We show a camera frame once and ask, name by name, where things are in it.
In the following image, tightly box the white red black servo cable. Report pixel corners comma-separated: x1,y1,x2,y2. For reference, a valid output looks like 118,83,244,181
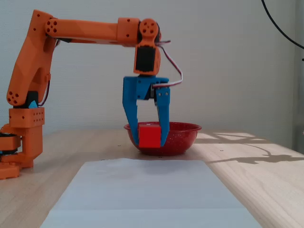
152,39,184,90

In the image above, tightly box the red speckled bowl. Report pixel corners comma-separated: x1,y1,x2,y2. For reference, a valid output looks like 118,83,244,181
123,121,202,157

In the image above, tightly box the red cube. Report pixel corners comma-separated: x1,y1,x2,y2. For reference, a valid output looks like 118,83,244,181
138,122,162,149

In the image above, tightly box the grey paper sheet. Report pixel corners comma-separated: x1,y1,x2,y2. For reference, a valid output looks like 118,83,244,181
39,208,264,228
50,158,246,211

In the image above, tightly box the blue gripper with motor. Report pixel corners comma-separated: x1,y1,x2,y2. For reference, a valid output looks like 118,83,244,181
123,76,171,148

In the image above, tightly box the black hanging cable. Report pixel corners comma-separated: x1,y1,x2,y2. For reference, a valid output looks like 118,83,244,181
261,0,304,50

